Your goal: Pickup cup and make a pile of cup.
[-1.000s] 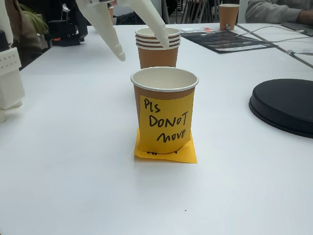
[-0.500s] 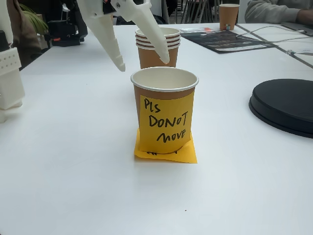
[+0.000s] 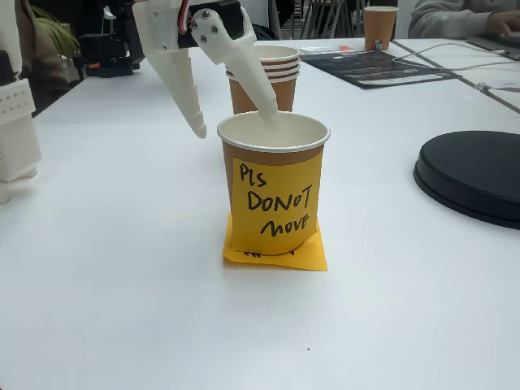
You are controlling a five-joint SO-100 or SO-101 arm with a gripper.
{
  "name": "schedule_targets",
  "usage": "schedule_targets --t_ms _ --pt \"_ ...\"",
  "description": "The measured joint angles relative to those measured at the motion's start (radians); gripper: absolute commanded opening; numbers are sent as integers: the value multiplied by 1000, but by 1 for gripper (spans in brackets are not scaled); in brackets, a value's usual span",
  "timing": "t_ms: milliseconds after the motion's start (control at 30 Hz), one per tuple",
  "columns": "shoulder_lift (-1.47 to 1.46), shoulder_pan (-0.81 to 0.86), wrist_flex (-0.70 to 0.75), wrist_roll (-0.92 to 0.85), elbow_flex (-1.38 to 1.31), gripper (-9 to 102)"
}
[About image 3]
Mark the brown paper cup with logo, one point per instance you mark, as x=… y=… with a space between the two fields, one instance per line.
x=380 y=24

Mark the person's hand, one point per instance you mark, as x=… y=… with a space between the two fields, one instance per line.
x=505 y=24

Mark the dark bag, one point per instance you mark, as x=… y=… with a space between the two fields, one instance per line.
x=266 y=32

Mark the clear plastic packet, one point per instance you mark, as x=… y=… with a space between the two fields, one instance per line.
x=321 y=49

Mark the black metal chair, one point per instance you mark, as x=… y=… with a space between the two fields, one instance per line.
x=325 y=18

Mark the person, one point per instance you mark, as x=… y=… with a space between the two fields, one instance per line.
x=40 y=73
x=443 y=18

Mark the black printed brochure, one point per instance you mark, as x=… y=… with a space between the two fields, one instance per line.
x=378 y=67

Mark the silver laptop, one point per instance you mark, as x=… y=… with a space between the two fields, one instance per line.
x=495 y=46

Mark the black round disc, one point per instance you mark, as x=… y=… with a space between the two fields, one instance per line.
x=475 y=174

